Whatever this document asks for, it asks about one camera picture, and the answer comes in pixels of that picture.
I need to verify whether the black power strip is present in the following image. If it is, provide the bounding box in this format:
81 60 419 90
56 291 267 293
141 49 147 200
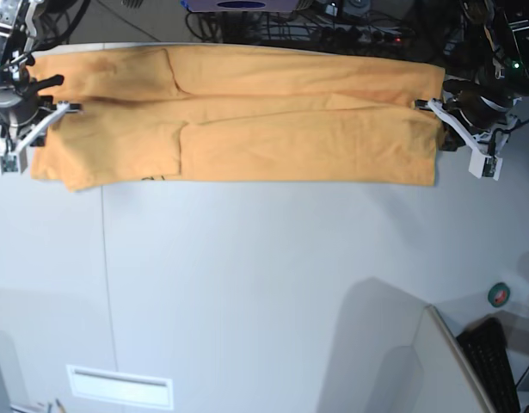
319 26 417 46

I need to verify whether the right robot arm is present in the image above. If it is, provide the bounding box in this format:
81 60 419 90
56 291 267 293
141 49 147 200
0 1 91 157

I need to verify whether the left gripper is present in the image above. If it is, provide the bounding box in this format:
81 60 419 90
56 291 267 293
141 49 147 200
414 78 518 155

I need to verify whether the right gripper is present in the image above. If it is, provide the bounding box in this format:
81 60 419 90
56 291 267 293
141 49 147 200
0 75 83 154

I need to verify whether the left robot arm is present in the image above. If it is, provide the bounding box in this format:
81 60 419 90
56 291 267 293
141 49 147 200
414 1 529 157

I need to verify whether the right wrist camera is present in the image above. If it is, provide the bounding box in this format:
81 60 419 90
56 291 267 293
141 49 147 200
0 152 28 175

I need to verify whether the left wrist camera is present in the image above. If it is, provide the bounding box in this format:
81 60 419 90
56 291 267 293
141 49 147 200
469 151 503 181

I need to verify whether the black keyboard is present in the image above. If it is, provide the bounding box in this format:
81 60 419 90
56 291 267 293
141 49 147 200
456 317 520 413

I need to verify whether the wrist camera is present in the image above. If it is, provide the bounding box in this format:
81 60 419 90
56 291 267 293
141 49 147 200
469 151 503 181
0 152 28 175

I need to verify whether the orange t-shirt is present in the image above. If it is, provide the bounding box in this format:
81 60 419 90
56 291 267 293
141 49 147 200
31 45 445 191

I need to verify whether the green tape roll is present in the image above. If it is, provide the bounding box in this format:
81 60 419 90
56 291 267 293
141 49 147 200
487 282 511 308

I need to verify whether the white partition board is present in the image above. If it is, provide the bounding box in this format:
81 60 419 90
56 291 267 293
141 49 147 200
412 305 495 412

